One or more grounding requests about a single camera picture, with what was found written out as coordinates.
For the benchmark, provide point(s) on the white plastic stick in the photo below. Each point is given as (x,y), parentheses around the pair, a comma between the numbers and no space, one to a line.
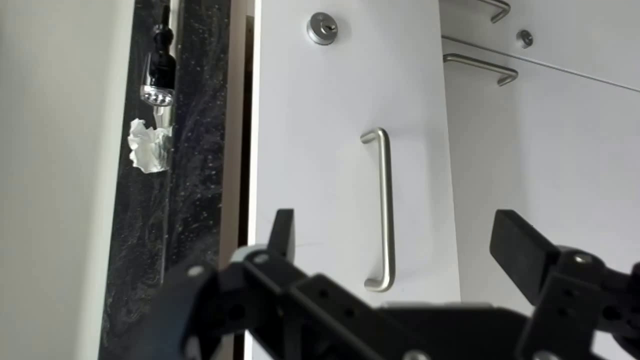
(162,116)

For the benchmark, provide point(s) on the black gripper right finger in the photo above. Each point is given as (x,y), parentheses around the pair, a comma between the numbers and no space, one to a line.
(525,255)

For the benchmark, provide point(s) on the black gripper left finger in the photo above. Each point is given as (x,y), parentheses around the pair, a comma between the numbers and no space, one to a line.
(283,235)

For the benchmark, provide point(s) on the silver drawer lock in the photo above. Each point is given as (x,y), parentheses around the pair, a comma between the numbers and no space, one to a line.
(323,28)

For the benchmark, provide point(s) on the crumpled white paper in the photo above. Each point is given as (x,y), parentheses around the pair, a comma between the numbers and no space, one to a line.
(149,147)

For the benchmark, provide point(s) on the silver drawer handle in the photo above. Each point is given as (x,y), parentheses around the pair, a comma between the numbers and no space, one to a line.
(386,210)

